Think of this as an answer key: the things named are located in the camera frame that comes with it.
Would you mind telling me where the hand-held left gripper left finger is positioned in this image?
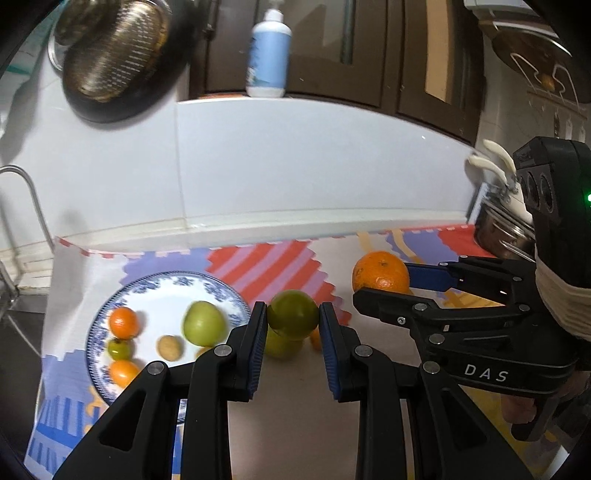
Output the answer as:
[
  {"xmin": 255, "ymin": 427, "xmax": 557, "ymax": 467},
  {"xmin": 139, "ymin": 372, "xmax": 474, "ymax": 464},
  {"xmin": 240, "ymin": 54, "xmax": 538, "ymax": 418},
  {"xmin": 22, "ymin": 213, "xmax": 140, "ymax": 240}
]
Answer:
[{"xmin": 53, "ymin": 301, "xmax": 269, "ymax": 480}]

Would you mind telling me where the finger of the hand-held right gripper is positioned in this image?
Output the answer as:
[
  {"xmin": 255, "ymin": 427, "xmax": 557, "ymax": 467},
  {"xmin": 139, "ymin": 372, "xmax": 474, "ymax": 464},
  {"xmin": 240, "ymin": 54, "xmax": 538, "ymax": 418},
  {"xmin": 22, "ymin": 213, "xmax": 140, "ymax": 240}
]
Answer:
[
  {"xmin": 353, "ymin": 286, "xmax": 550, "ymax": 333},
  {"xmin": 405, "ymin": 256, "xmax": 539, "ymax": 305}
]

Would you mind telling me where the dark wooden window frame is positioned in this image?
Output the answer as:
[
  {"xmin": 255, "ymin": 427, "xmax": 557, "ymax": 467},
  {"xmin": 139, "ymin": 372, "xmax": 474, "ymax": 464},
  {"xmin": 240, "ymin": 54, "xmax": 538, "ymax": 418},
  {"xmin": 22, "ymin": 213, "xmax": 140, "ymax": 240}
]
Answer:
[{"xmin": 187, "ymin": 0, "xmax": 485, "ymax": 144}]

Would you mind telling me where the yellow green pear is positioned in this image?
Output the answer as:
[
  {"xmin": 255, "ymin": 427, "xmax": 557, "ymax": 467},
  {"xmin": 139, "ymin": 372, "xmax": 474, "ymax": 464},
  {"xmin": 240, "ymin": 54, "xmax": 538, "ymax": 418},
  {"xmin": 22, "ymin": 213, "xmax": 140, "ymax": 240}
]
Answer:
[{"xmin": 264, "ymin": 330, "xmax": 304, "ymax": 360}]

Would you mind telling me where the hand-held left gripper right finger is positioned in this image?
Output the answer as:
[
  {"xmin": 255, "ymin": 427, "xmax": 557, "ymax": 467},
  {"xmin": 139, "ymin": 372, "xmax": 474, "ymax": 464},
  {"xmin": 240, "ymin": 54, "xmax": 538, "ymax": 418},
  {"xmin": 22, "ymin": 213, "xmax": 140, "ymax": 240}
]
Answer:
[{"xmin": 318, "ymin": 302, "xmax": 536, "ymax": 480}]

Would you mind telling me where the green fruit with dark calyx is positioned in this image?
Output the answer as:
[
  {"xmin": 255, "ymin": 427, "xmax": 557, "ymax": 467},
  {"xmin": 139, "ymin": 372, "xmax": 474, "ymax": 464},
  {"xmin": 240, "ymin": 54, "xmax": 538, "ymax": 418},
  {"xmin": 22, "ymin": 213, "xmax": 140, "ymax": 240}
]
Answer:
[{"xmin": 107, "ymin": 338, "xmax": 136, "ymax": 361}]

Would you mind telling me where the blue rimmed white plate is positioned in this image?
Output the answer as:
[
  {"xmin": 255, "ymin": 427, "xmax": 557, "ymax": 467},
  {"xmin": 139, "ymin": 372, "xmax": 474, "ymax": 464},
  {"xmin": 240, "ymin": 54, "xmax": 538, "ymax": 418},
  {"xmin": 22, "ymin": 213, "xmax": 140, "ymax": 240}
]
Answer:
[{"xmin": 85, "ymin": 271, "xmax": 252, "ymax": 424}]

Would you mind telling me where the perforated steel steamer plate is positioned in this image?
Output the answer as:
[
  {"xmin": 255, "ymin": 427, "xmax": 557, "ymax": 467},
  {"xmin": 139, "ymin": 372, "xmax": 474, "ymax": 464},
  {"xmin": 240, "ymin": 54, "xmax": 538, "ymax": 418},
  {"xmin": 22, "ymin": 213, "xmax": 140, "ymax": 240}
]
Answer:
[{"xmin": 47, "ymin": 28, "xmax": 65, "ymax": 72}]

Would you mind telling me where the copper strainer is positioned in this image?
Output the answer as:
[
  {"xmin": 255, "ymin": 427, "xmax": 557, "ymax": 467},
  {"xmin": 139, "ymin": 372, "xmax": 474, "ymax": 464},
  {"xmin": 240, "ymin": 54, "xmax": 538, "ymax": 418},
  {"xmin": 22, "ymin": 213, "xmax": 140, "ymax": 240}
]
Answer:
[{"xmin": 62, "ymin": 0, "xmax": 169, "ymax": 100}]

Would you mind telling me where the blue white pump bottle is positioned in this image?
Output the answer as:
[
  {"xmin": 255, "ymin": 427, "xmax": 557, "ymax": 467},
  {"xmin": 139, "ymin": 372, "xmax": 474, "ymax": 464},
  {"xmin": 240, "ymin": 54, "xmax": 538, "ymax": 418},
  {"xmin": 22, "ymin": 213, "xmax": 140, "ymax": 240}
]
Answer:
[{"xmin": 246, "ymin": 0, "xmax": 293, "ymax": 99}]

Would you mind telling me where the chrome gooseneck tap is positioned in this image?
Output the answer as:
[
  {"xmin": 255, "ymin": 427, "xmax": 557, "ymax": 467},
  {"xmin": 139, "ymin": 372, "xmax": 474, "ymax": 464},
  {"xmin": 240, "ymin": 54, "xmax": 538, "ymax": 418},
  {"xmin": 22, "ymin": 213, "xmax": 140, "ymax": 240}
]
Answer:
[{"xmin": 0, "ymin": 165, "xmax": 56, "ymax": 278}]

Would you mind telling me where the person's right hand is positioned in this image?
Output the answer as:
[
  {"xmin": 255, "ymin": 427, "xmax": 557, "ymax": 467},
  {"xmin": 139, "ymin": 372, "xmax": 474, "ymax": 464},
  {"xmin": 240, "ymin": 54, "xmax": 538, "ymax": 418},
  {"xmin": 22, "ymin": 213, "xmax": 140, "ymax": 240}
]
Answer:
[{"xmin": 501, "ymin": 394, "xmax": 540, "ymax": 425}]

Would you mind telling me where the black frying pan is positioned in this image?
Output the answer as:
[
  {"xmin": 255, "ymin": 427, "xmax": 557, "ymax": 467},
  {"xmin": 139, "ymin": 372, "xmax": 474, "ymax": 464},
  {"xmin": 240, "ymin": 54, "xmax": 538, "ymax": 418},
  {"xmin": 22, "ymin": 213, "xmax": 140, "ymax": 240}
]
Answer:
[{"xmin": 62, "ymin": 0, "xmax": 195, "ymax": 124}]

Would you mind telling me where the large green apple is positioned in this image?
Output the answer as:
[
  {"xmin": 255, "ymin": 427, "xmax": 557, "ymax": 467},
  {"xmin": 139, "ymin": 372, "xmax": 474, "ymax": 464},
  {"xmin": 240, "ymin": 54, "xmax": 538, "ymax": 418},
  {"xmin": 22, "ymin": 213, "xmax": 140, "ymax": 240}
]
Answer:
[{"xmin": 183, "ymin": 301, "xmax": 227, "ymax": 346}]

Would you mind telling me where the small green fruit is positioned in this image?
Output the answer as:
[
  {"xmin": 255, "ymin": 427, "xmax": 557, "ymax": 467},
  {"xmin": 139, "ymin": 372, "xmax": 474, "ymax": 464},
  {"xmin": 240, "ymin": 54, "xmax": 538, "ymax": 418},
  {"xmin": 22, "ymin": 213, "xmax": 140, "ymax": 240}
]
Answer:
[{"xmin": 268, "ymin": 291, "xmax": 320, "ymax": 341}]

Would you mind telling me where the colourful patterned cloth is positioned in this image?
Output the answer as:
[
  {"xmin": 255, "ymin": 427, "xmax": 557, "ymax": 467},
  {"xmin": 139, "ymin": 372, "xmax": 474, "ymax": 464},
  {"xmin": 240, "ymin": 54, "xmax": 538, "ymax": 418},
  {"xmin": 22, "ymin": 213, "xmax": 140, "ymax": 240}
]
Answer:
[{"xmin": 25, "ymin": 224, "xmax": 568, "ymax": 480}]

